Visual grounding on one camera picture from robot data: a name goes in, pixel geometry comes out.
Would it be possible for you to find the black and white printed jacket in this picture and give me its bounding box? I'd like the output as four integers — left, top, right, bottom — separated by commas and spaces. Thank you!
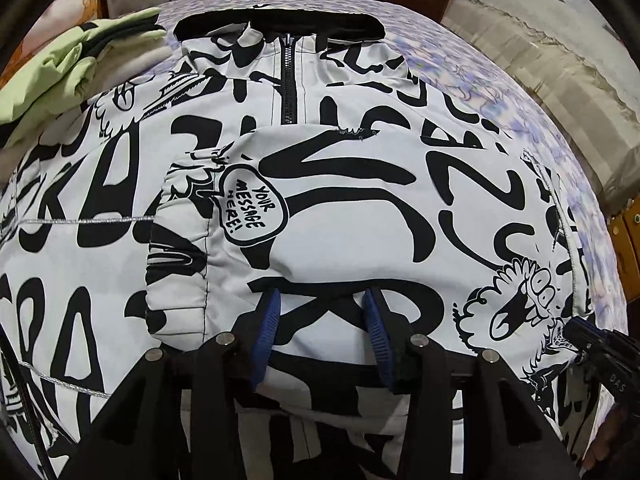
0, 2, 601, 480

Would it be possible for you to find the beige cloth covered furniture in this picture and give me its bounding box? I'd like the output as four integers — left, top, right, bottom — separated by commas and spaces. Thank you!
440, 0, 640, 216

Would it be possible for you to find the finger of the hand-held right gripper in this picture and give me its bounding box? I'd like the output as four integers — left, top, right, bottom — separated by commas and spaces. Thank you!
564, 316, 616, 362

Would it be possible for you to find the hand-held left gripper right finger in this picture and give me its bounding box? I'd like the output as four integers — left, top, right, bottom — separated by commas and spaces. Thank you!
361, 287, 594, 480

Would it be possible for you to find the light green garment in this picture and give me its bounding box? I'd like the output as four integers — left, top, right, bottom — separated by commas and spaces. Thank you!
0, 7, 168, 148

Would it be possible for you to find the yellow wooden cabinet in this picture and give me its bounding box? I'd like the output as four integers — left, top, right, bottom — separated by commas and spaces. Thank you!
605, 200, 640, 281

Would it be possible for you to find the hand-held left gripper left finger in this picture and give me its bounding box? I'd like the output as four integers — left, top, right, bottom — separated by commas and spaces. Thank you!
47, 287, 283, 480

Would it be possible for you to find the purple cat print blanket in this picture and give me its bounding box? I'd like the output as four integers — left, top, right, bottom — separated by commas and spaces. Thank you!
155, 0, 628, 441

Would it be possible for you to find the person's right hand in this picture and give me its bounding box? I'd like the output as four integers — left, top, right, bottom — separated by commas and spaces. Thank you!
580, 405, 640, 471

